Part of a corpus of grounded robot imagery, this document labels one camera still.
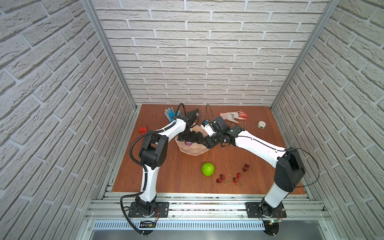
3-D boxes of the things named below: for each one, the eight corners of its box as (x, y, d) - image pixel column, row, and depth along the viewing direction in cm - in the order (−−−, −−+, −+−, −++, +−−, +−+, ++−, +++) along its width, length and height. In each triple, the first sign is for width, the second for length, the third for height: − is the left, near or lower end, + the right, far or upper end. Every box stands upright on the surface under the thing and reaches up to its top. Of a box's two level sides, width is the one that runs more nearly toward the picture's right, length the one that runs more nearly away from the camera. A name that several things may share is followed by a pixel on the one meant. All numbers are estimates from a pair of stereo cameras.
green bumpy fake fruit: (201, 177, 86) (202, 173, 81) (201, 166, 90) (202, 162, 85) (213, 177, 86) (214, 173, 81) (212, 166, 90) (213, 162, 85)
